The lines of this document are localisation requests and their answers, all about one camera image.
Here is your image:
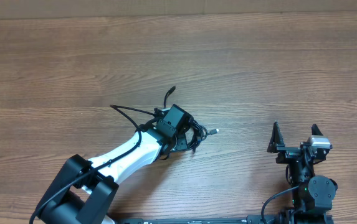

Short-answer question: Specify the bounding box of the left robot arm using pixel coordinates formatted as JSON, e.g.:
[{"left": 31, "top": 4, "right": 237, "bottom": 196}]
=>
[{"left": 29, "top": 105, "right": 194, "bottom": 223}]

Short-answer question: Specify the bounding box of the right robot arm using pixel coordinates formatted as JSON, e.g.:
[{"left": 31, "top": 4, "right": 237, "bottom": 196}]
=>
[{"left": 260, "top": 122, "right": 338, "bottom": 223}]

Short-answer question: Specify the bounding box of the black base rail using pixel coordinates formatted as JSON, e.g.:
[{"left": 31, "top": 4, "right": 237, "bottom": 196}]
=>
[{"left": 114, "top": 215, "right": 286, "bottom": 224}]

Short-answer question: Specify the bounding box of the black usb cable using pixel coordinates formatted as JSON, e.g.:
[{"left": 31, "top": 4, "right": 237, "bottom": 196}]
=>
[{"left": 163, "top": 85, "right": 220, "bottom": 154}]

